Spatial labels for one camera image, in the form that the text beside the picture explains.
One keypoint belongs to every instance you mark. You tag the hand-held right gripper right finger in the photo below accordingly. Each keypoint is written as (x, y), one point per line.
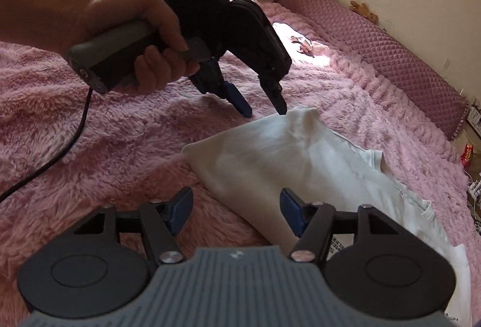
(291, 212)

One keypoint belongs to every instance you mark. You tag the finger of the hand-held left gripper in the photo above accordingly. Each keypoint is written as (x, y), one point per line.
(276, 95)
(237, 98)

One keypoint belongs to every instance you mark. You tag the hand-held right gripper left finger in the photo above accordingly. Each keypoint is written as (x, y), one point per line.
(183, 212)

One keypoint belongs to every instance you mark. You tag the white sweatshirt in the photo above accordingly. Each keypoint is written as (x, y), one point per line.
(263, 161)

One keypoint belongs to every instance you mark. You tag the person's left forearm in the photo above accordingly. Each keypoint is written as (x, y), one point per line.
(37, 0)

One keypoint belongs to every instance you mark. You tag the person's left hand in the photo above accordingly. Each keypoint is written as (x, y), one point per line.
(142, 9)

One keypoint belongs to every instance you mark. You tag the small pink garment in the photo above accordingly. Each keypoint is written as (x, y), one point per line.
(302, 45)

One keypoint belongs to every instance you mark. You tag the pink fluffy blanket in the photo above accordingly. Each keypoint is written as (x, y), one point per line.
(112, 142)

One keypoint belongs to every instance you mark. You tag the brown teddy bear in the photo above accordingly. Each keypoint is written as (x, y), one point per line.
(363, 12)

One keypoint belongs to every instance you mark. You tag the purple quilted headboard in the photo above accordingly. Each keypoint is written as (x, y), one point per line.
(394, 56)

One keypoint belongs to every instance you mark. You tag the white power strip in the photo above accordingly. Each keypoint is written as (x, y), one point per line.
(475, 188)

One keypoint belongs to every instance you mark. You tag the red snack bag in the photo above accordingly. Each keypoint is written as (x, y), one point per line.
(468, 154)

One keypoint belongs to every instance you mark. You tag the wall socket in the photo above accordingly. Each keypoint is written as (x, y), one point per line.
(474, 117)

